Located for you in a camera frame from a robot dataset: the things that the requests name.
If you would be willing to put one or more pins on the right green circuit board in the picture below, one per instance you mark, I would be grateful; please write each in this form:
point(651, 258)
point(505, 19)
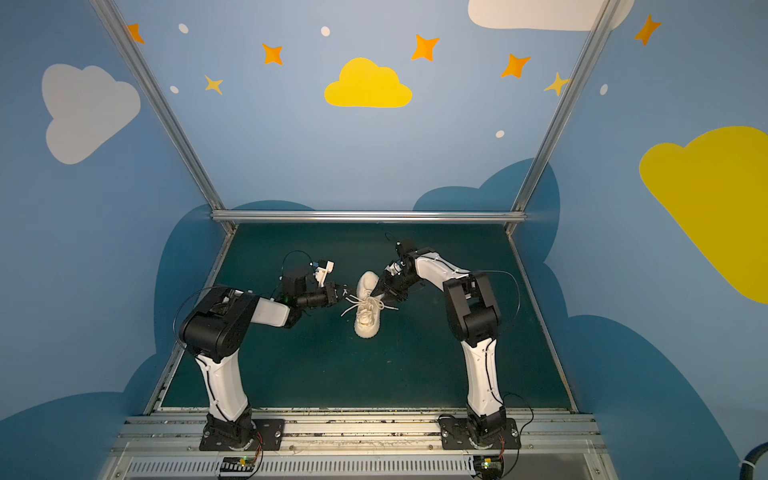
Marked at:
point(487, 467)

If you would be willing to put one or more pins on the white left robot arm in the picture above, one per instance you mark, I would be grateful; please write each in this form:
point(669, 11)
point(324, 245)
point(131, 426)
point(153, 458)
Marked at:
point(213, 333)

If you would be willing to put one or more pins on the left side aluminium table rail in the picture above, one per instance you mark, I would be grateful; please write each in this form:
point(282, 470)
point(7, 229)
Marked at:
point(188, 269)

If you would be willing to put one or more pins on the white shoelace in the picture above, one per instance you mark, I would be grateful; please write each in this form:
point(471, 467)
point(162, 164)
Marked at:
point(367, 306)

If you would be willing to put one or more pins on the front aluminium rail platform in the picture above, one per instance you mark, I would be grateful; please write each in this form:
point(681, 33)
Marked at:
point(360, 444)

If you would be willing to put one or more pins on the rear horizontal aluminium frame bar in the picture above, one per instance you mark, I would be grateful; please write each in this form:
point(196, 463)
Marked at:
point(264, 216)

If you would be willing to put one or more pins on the white knit sneaker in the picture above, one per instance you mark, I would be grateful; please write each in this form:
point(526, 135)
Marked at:
point(364, 327)

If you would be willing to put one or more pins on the right rear aluminium frame post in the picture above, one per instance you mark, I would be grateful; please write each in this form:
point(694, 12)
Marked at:
point(583, 68)

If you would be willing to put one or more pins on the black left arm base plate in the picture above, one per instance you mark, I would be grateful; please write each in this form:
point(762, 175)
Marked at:
point(242, 435)

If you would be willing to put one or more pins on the aluminium frame post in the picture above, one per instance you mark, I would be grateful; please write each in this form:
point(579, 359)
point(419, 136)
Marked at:
point(113, 21)
point(583, 68)

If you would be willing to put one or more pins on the right side aluminium table rail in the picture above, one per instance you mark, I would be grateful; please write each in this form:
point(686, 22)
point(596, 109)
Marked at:
point(573, 408)

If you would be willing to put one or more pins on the aluminium table rail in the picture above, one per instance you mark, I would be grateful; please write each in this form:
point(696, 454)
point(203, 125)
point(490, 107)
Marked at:
point(188, 269)
point(573, 408)

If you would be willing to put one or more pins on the green circuit board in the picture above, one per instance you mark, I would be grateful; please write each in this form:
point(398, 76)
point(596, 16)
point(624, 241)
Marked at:
point(239, 467)
point(487, 467)

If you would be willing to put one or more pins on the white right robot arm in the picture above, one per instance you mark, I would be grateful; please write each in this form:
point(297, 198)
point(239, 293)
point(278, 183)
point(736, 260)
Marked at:
point(474, 318)

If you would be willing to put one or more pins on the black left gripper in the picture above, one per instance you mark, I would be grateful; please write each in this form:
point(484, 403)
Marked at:
point(332, 294)

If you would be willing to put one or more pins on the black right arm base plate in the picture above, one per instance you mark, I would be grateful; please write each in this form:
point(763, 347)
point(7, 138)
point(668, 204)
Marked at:
point(457, 433)

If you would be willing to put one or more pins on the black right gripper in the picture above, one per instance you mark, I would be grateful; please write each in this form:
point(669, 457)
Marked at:
point(390, 281)

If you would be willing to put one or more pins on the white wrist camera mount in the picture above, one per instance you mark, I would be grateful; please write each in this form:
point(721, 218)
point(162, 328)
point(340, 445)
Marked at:
point(395, 269)
point(321, 270)

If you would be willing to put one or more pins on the left rear aluminium frame post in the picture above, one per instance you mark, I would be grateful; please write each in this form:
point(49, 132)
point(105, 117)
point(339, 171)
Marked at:
point(113, 21)

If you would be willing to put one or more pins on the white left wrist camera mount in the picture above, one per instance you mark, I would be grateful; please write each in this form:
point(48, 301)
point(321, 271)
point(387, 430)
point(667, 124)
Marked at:
point(321, 270)

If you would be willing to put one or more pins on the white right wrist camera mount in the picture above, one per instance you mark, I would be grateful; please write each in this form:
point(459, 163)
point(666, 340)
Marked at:
point(395, 269)

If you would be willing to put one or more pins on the left green circuit board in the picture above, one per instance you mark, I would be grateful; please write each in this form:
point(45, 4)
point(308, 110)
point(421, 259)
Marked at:
point(239, 467)

